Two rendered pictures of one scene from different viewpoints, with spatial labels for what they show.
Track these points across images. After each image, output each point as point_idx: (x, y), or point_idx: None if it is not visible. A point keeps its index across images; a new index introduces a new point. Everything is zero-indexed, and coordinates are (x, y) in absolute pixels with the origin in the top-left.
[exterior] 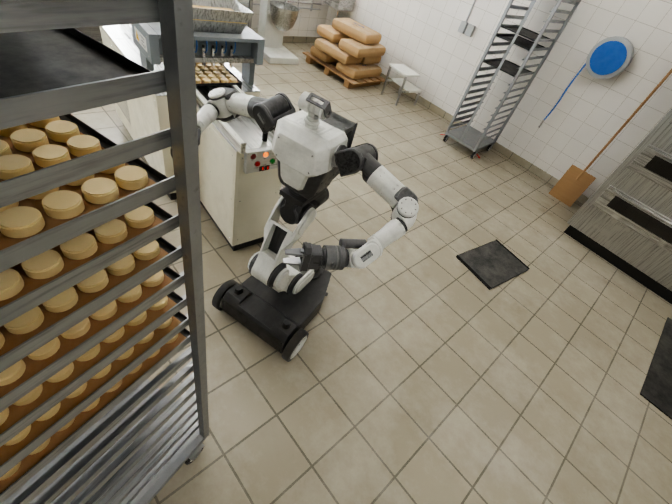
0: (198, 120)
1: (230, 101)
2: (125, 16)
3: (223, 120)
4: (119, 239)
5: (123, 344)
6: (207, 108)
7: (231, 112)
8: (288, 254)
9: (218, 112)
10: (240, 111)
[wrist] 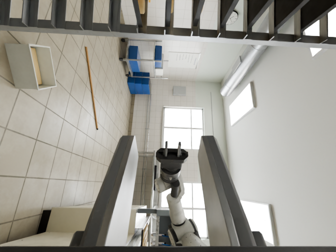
0: (181, 198)
1: (196, 236)
2: None
3: (171, 230)
4: None
5: None
6: (184, 213)
7: (182, 238)
8: (212, 145)
9: (179, 225)
10: (194, 244)
